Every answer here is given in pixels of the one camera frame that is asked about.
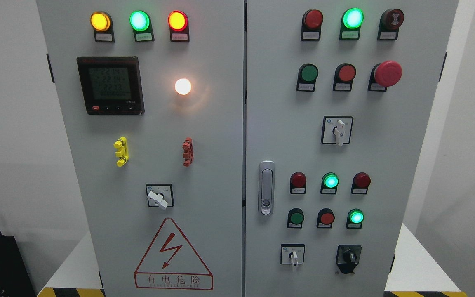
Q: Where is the silver door handle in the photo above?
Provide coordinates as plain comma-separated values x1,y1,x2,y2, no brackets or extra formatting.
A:
258,160,275,216

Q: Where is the grey left cabinet door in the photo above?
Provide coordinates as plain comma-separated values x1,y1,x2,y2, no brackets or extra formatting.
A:
37,0,245,297

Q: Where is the grey cabinet door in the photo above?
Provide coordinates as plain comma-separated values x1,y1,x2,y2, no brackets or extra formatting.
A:
37,0,245,297
245,0,458,297

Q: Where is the grey right cabinet door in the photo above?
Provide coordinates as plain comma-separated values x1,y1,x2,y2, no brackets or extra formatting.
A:
245,0,458,297

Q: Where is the red terminal clip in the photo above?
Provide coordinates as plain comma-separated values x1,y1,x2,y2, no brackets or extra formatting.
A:
182,137,194,167

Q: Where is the red indicator light middle left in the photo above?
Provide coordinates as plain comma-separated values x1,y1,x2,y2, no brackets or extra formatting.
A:
290,172,307,194

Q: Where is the red indicator light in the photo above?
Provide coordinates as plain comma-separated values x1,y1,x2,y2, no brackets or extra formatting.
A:
301,9,324,41
290,172,307,194
351,172,371,194

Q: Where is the white glowing lamp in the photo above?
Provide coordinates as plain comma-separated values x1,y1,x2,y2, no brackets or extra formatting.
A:
174,78,192,95

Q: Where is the green push button lower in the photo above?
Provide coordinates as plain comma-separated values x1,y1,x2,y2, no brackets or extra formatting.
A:
287,207,305,228

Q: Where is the green push button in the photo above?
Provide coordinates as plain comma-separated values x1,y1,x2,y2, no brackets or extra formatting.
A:
287,207,305,228
296,63,318,92

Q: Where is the green indicator light middle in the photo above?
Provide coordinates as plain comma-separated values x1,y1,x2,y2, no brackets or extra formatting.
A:
320,172,339,194

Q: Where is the green indicator light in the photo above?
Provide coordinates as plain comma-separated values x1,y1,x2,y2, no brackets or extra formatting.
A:
346,208,364,229
129,11,153,42
339,7,364,40
320,172,339,194

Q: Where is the green push button upper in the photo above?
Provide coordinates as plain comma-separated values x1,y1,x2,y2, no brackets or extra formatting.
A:
296,63,318,92

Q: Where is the red push button lower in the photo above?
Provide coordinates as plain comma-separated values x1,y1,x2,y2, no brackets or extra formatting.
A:
316,208,335,228

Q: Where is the red push button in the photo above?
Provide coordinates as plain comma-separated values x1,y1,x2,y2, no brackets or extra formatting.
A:
332,63,356,92
316,208,335,228

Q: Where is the yellow terminal clip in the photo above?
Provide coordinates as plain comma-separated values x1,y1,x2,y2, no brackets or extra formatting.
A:
113,137,129,167

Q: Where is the red indicator light middle right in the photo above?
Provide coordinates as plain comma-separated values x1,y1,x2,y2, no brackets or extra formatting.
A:
351,172,371,194

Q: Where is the red push button upper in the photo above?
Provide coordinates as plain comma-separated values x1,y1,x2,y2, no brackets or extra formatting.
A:
332,63,356,92

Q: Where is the red electric warning sticker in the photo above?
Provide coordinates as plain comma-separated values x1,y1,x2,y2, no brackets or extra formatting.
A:
134,218,213,291

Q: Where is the green indicator light lower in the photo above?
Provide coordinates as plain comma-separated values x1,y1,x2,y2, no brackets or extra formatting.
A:
346,208,364,229

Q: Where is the black digital power meter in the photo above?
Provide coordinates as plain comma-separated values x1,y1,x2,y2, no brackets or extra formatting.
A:
77,56,145,115

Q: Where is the red-orange indicator light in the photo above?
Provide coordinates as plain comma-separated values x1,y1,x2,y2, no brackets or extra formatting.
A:
168,11,190,42

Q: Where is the red indicator light top right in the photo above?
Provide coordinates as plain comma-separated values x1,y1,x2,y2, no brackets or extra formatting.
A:
301,9,324,41

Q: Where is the green indicator light top left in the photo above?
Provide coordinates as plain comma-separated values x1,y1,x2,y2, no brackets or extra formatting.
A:
129,11,153,42

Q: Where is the red emergency stop button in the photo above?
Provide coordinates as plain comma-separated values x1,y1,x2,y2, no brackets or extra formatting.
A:
368,60,403,92

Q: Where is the green indicator light top right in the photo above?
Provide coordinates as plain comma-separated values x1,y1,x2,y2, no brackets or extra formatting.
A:
339,7,364,40

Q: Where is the yellow indicator light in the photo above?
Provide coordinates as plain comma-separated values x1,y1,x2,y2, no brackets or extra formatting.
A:
90,11,115,42

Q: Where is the dark red buzzer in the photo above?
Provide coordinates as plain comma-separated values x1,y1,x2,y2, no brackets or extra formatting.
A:
377,8,404,40

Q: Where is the black box with antenna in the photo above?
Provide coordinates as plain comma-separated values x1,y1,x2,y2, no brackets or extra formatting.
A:
0,231,36,297

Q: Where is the white rotary switch left door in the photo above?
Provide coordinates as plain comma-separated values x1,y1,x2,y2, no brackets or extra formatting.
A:
145,184,174,210

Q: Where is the white rotary switch upper right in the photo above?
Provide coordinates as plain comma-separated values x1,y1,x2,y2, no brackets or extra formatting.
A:
321,116,354,147

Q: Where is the white rotary switch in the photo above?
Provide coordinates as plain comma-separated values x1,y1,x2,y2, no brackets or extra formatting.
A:
280,244,306,272
321,116,354,147

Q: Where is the white rotary switch lower right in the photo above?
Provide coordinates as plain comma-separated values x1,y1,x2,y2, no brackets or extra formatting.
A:
280,244,306,272

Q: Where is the black selector knob switch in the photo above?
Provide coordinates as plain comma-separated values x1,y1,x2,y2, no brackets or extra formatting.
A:
336,245,362,274

